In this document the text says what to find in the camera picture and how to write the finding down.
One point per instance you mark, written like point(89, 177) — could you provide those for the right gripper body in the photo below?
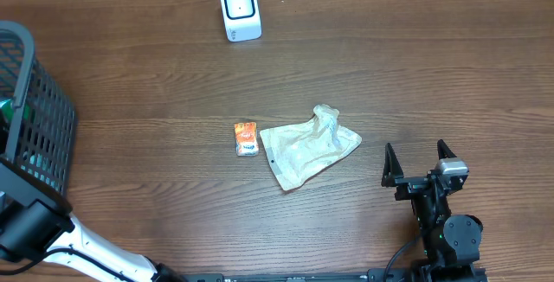
point(412, 187)

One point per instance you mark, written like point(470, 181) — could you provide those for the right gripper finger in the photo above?
point(392, 170)
point(443, 150)

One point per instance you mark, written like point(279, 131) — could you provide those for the beige plastic pouch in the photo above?
point(297, 152)

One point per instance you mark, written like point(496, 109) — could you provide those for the small orange snack packet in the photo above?
point(246, 143)

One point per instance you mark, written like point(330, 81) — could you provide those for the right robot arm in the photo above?
point(451, 243)

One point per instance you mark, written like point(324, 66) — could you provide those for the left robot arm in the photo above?
point(39, 225)

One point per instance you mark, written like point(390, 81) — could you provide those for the white barcode scanner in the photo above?
point(242, 20)

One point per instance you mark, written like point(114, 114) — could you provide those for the items inside basket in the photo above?
point(7, 115)

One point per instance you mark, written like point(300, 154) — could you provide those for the grey plastic mesh basket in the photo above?
point(45, 119)

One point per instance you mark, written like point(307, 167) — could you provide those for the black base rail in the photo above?
point(285, 277)

